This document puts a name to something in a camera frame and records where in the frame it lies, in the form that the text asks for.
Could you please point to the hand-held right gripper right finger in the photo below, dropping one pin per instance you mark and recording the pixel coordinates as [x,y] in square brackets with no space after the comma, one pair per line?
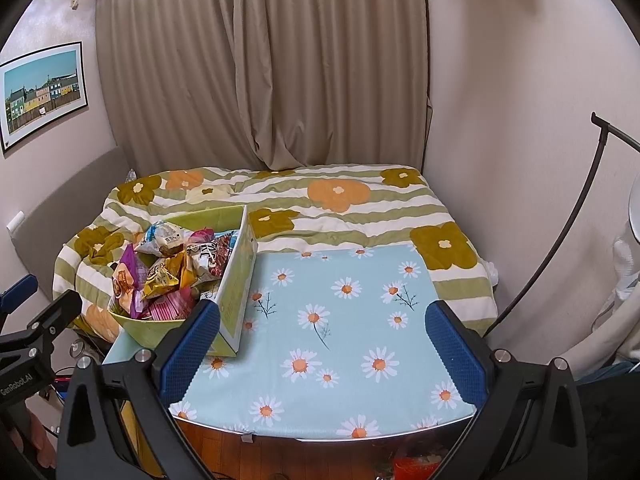
[457,355]

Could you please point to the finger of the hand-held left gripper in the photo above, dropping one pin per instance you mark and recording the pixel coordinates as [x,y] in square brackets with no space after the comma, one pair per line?
[50,317]
[20,290]

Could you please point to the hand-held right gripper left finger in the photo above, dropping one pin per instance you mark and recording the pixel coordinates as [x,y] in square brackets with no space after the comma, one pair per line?
[192,350]

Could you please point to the pink striped snack packet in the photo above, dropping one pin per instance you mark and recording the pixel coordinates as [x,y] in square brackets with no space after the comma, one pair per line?
[172,307]

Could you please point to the green cardboard box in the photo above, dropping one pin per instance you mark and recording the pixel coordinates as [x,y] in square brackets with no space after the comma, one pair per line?
[235,305]

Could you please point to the gold snack packet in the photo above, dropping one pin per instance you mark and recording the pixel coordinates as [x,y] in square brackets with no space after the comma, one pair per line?
[160,277]

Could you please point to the orange yellow snack packet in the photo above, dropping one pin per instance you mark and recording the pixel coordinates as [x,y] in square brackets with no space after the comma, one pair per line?
[186,270]

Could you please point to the purple snack packet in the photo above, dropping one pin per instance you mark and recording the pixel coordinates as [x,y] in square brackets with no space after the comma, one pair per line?
[125,265]

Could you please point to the light pink snack packet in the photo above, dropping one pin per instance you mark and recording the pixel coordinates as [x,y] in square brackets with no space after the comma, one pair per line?
[204,236]

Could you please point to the blue white snack packet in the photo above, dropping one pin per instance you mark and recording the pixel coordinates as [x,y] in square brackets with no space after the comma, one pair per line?
[162,237]

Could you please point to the person's left hand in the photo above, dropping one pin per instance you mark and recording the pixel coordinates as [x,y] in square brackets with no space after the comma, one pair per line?
[42,440]

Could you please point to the grey headboard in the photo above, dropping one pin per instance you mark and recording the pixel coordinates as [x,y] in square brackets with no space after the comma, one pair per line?
[65,200]

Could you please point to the white tray with daisy cloth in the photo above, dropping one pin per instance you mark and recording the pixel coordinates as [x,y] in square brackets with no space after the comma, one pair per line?
[350,340]

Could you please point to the red bag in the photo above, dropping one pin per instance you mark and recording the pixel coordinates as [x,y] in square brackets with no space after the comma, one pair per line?
[417,469]

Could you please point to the white cloth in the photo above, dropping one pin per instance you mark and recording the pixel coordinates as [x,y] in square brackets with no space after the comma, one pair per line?
[615,320]

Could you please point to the dark cloth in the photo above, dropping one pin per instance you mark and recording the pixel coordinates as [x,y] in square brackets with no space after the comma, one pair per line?
[610,425]

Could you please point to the floral striped blanket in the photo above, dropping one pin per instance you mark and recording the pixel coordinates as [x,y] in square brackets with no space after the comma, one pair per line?
[340,195]

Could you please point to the framed houses picture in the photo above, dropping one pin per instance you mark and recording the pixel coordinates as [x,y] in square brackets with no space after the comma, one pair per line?
[40,90]

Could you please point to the black lamp stand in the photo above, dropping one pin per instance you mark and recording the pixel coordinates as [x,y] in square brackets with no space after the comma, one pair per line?
[585,185]

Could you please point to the beige curtain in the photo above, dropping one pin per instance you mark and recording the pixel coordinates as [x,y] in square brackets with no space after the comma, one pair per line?
[250,60]

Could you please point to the white wall switch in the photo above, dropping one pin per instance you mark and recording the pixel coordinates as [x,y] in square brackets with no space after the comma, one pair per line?
[15,222]

